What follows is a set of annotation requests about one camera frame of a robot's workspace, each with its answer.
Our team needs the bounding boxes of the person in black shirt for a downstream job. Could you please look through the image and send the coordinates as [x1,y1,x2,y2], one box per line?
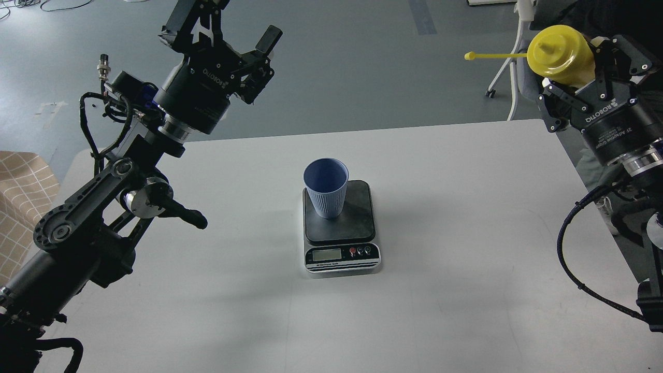
[531,1,662,235]

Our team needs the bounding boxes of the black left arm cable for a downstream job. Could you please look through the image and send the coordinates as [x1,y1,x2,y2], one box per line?
[79,91,156,177]

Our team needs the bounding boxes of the beige checkered cloth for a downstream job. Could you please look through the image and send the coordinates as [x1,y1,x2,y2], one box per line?
[1,151,60,285]

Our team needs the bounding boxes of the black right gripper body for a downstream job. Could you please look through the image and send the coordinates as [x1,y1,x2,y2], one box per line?
[537,84,661,165]

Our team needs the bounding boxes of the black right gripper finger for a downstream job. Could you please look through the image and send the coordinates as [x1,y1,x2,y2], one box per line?
[539,78,577,99]
[588,35,654,88]

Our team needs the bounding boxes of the yellow squeeze seasoning bottle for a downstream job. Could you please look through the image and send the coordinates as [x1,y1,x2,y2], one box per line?
[464,24,594,88]

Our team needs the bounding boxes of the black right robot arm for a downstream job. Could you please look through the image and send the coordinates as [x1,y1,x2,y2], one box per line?
[526,24,662,332]

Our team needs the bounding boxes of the white office chair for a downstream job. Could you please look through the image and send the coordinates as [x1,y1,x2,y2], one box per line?
[485,1,537,121]

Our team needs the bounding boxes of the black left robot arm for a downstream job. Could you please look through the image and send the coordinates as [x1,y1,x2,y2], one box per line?
[2,1,283,372]

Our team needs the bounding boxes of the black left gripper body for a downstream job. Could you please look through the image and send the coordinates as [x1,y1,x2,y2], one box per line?
[154,44,274,134]

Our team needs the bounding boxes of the black digital kitchen scale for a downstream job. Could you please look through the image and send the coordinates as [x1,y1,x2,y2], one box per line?
[301,180,383,277]

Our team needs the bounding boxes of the blue ribbed plastic cup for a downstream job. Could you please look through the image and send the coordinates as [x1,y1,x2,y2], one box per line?
[303,158,350,219]

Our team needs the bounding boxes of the black floor cables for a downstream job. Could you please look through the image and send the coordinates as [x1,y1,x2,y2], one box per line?
[0,0,94,20]

